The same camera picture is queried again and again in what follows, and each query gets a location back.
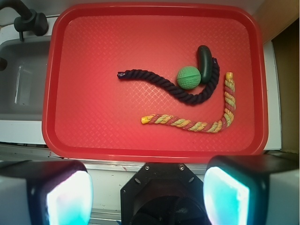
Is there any black octagonal mount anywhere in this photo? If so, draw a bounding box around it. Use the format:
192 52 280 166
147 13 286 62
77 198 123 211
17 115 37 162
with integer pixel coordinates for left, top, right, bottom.
120 163 211 225

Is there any dark green toy cucumber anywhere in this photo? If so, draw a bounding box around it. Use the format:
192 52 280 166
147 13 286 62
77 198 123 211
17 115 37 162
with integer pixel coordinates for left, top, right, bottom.
197 45 213 84

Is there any black faucet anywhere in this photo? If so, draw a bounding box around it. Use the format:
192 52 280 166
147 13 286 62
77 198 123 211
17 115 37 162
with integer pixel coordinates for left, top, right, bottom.
0 0 49 42

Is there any green dimpled ball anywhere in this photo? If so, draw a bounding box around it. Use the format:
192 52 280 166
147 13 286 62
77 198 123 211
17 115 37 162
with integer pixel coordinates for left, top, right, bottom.
176 66 201 90

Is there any yellow pink twisted rope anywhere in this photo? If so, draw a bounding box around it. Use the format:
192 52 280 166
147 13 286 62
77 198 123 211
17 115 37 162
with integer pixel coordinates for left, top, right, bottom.
141 72 236 134

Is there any grey sink basin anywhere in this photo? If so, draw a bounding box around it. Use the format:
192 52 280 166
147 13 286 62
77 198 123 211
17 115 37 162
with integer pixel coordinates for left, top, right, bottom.
0 36 51 121

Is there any red plastic tray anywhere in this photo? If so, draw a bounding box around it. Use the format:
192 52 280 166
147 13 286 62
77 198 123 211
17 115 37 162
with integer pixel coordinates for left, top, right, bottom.
42 3 268 163

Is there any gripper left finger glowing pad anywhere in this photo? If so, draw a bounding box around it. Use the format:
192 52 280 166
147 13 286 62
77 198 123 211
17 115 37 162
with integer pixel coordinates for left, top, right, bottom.
0 160 93 225

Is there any dark blue twisted rope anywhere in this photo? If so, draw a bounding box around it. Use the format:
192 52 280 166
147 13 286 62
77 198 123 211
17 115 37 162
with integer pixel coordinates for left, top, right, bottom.
117 57 221 106

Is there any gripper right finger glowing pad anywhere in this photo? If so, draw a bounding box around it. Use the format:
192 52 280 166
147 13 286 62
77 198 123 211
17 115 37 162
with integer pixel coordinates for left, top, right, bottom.
203 155 300 225

